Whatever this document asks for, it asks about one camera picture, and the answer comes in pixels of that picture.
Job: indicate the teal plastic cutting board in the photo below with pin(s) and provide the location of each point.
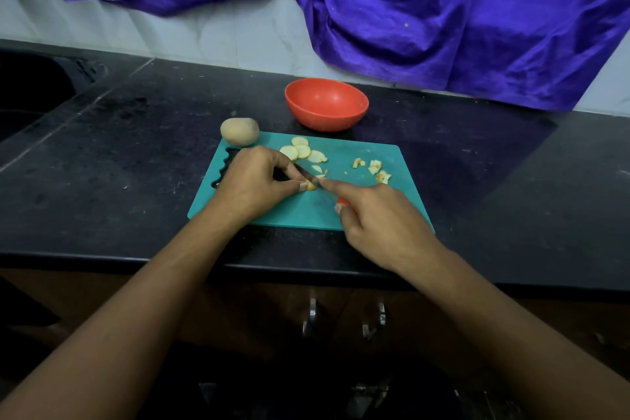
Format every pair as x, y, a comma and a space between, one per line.
404, 196

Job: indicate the person's right forearm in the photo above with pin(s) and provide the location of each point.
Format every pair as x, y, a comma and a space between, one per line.
522, 336

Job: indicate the whole brown potato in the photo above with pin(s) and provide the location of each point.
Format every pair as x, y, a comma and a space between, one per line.
240, 131

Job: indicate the purple cloth curtain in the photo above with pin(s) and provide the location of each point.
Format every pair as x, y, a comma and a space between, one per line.
443, 11

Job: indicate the orange bowl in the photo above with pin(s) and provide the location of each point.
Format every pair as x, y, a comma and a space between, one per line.
327, 105

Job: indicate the pile of diced apple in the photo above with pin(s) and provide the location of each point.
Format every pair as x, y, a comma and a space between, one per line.
374, 169

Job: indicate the dark kitchen sink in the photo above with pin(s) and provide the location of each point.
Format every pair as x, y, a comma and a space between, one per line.
34, 90

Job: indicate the person's right hand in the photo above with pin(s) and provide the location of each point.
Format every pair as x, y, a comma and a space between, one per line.
386, 223

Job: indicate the person's left forearm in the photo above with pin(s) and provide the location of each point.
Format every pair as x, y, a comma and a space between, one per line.
108, 336

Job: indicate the person's left hand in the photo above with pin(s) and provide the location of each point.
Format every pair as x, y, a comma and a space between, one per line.
246, 188

